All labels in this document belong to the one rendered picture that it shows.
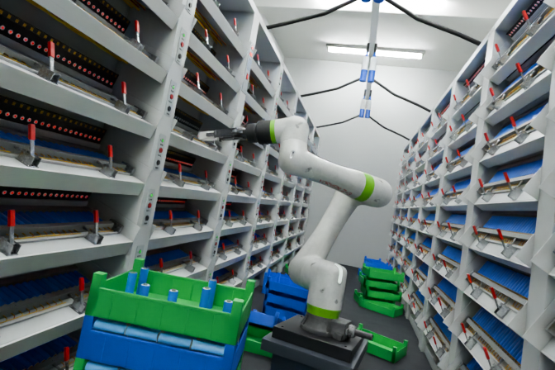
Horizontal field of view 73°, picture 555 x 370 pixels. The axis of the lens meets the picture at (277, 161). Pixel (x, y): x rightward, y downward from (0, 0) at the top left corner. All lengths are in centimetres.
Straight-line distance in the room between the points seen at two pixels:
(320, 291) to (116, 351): 79
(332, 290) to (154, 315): 78
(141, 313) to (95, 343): 11
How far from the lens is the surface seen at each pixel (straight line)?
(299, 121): 138
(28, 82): 93
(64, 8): 100
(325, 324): 145
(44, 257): 104
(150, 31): 143
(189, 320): 78
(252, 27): 211
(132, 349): 84
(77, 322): 122
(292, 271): 157
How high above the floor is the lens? 77
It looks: 5 degrees up
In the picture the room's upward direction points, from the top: 10 degrees clockwise
